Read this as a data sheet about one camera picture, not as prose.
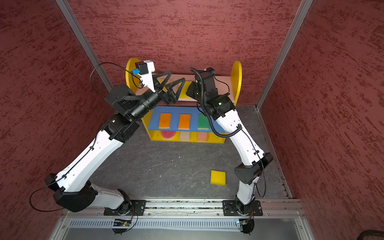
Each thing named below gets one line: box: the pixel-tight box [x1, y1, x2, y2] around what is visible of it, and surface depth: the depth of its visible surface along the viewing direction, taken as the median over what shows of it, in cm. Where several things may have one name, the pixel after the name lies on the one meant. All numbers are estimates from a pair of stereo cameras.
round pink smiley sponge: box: [161, 130, 176, 139], surface depth 100 cm
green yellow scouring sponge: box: [198, 113, 210, 130], surface depth 91 cm
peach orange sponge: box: [197, 132, 208, 142], surface depth 102 cm
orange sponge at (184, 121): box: [178, 113, 191, 130], surface depth 93 cm
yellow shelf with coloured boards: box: [126, 58, 243, 144], surface depth 64 cm
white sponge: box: [180, 131, 191, 141], surface depth 102 cm
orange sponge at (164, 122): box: [158, 113, 171, 129], surface depth 93 cm
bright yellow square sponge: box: [210, 170, 226, 186], surface depth 85 cm
